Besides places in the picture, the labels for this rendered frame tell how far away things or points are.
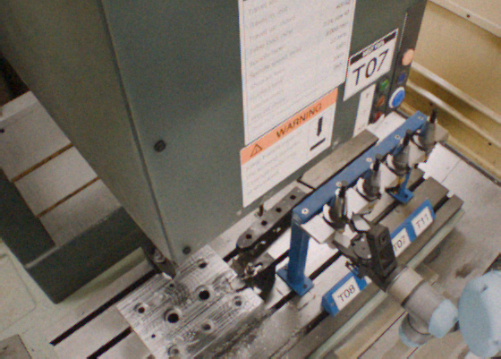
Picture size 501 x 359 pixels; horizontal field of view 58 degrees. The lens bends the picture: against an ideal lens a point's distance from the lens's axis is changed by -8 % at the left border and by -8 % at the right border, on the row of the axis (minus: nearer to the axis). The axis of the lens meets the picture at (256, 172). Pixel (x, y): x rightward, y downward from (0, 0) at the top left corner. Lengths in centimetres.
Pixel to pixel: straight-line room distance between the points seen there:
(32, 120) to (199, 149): 73
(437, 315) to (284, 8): 74
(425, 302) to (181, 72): 76
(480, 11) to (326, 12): 101
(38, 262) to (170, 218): 106
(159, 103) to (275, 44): 13
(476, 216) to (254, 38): 136
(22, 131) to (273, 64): 79
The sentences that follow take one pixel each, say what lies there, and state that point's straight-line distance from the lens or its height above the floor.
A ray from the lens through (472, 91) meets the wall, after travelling 162.
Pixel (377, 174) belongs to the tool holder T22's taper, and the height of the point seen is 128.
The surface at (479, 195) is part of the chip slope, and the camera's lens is 174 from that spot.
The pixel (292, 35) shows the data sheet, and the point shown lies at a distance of 49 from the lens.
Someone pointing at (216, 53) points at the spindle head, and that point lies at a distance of 43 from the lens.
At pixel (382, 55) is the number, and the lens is 66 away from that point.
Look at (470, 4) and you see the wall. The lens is 150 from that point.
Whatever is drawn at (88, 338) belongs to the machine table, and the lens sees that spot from 135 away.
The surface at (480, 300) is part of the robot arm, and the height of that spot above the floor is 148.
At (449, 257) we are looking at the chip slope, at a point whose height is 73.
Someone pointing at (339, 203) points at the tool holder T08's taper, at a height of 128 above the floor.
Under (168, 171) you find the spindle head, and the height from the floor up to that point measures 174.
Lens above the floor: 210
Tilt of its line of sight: 51 degrees down
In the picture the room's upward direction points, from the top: 2 degrees counter-clockwise
